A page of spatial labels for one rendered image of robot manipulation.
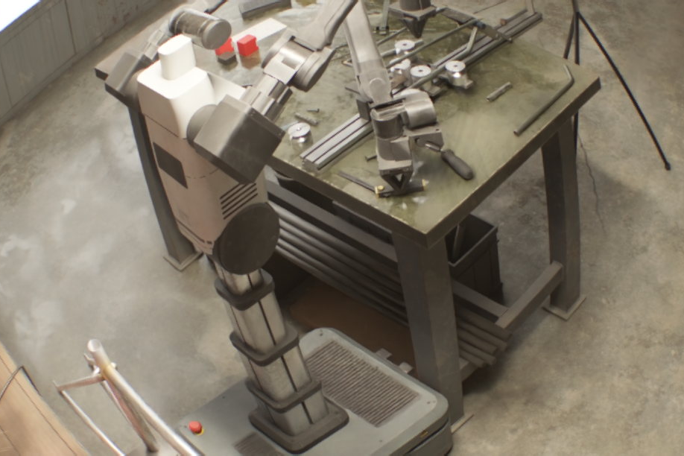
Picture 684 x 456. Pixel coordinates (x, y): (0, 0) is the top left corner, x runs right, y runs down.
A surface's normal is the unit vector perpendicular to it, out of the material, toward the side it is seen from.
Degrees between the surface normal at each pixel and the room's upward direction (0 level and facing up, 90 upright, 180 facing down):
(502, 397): 0
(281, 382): 90
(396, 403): 0
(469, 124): 0
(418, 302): 90
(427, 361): 90
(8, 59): 90
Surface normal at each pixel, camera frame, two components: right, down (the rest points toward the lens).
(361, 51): 0.04, -0.10
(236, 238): 0.66, 0.40
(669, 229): -0.17, -0.75
